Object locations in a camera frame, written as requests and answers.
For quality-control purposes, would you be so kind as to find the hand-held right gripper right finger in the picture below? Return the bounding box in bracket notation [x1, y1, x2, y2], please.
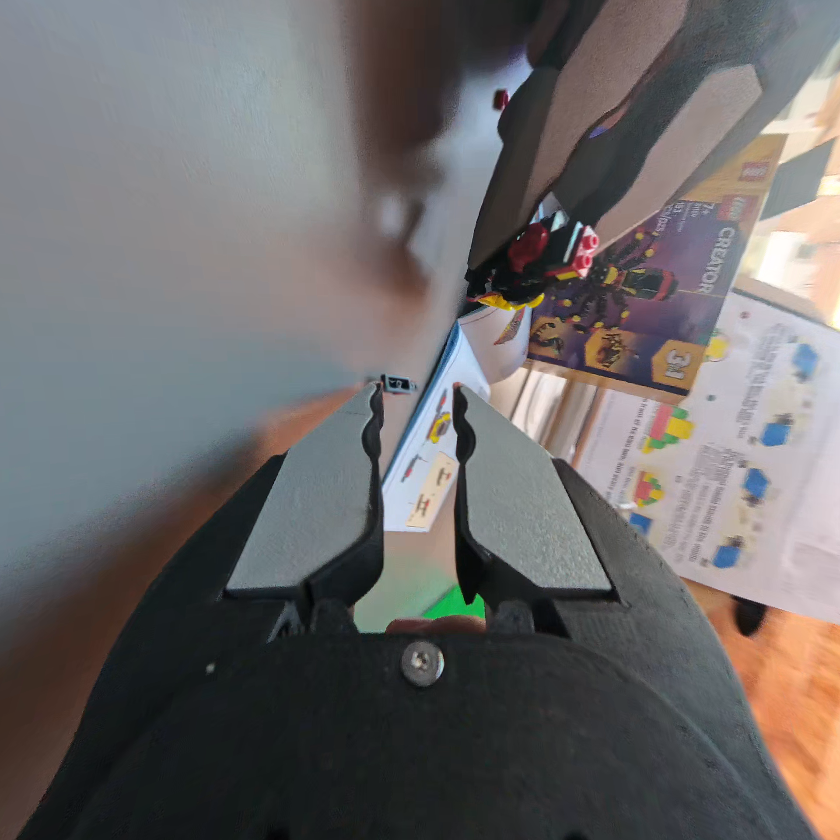
[451, 384, 616, 606]

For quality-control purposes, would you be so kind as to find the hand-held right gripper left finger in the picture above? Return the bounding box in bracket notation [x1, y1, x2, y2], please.
[225, 382, 387, 610]

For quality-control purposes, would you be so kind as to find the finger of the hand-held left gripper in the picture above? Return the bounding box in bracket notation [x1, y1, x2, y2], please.
[558, 62, 767, 250]
[467, 0, 691, 271]

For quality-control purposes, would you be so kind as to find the black yellow red lego model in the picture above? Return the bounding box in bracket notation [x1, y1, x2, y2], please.
[465, 209, 602, 312]

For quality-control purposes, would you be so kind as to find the lego instruction booklet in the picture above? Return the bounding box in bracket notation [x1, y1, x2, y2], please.
[381, 305, 534, 534]

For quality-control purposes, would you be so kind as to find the purple lego box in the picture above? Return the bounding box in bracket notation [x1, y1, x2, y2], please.
[525, 134, 788, 404]

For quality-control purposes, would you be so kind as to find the green plastic bin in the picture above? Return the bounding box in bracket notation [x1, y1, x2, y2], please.
[420, 583, 488, 621]

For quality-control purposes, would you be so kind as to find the printed paper sheet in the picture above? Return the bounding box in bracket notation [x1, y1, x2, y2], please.
[576, 289, 840, 624]

